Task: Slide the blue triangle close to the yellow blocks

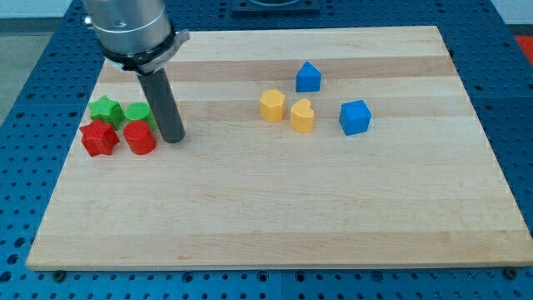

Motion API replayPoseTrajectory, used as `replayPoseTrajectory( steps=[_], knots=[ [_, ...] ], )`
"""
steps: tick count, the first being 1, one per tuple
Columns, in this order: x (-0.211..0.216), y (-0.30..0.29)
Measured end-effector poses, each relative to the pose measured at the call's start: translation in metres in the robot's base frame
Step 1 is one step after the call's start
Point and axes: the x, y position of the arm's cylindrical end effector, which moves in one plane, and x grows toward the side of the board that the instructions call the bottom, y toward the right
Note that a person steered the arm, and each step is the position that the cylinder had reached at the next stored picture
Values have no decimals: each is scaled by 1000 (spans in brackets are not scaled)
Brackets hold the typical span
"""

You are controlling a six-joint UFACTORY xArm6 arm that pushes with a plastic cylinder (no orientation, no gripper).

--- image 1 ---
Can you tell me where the green star block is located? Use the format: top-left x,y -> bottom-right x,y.
88,95 -> 125,129

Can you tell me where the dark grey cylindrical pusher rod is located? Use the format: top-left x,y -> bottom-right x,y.
137,68 -> 186,143

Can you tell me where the yellow hexagon block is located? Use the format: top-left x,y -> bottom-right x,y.
260,89 -> 286,122

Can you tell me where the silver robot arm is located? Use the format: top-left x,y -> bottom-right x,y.
82,0 -> 190,143

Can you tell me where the green cylinder block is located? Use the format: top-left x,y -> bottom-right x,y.
125,102 -> 157,131

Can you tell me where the wooden board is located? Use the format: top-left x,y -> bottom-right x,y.
26,26 -> 532,271

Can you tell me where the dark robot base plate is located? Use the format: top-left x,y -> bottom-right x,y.
232,0 -> 321,15

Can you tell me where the blue cube block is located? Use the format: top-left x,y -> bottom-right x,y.
339,100 -> 371,136

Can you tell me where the blue triangle block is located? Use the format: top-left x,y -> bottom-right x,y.
296,62 -> 321,93

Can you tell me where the yellow heart block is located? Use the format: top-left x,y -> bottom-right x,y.
290,98 -> 315,133

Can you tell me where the red star block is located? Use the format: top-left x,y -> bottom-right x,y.
80,119 -> 119,157

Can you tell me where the red cylinder block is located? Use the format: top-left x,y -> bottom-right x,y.
122,120 -> 157,155

